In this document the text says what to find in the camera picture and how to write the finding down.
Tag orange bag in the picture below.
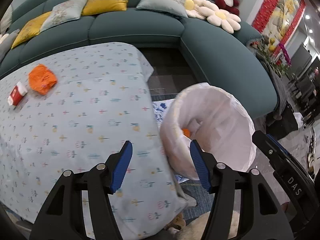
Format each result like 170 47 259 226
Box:
28 64 57 95
182 128 190 138

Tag red white paper cup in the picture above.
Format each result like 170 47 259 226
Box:
8 81 28 107

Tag white paper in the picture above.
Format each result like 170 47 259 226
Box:
188 118 207 133

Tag white lined trash bin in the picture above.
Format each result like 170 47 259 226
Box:
159 83 257 180

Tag operator right hand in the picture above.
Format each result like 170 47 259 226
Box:
281 201 297 216

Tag black bag on floor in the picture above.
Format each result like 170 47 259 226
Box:
265 102 298 140

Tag cream fluffy rug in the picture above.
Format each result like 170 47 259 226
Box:
175 211 240 240

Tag floral light blue tablecloth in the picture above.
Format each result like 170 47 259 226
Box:
1 42 196 239

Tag potted orchid plants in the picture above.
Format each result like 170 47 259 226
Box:
249 35 292 77

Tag teal sectional sofa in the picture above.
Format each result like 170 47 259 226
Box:
1 0 278 118

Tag grey throw blanket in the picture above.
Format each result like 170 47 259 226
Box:
247 38 287 119

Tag white daisy cushion right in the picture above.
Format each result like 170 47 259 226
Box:
198 4 241 34

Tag white daisy cushion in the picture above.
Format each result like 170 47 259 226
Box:
0 33 9 43
198 4 241 34
184 0 206 20

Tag white daisy cushion middle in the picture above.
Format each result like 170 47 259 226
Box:
184 0 206 20

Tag light blue cushion left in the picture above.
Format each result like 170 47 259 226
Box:
40 0 87 32

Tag light blue cushion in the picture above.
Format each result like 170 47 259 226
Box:
136 0 188 18
40 0 87 32

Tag yellow cushion left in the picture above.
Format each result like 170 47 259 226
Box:
11 11 51 49

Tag light blue cushion right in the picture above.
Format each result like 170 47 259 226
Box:
136 0 188 18

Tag grey plush mouse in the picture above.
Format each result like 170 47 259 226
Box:
0 29 20 62

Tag white daisy cushion left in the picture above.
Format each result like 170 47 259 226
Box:
0 33 9 43

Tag red decorated wall panel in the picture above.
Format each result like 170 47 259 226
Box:
252 0 306 56

